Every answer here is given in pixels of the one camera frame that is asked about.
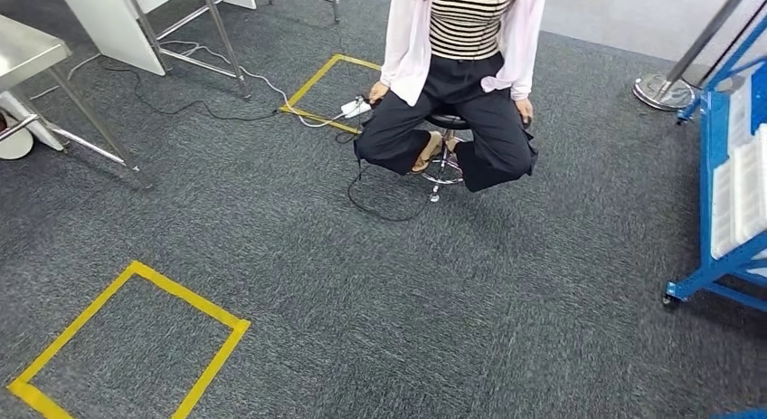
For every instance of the grey metal pole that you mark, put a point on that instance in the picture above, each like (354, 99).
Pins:
(662, 92)

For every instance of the white power strip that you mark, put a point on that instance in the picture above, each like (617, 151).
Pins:
(355, 109)

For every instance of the white partition panel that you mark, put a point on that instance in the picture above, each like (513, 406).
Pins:
(102, 20)

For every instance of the yellow floor tape square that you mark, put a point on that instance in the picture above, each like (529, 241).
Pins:
(189, 296)
(310, 82)

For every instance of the blue plastic crate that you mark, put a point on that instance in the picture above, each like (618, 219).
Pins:
(760, 98)

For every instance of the person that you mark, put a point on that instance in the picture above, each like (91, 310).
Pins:
(479, 128)

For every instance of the white shoe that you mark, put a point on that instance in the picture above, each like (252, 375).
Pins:
(15, 146)

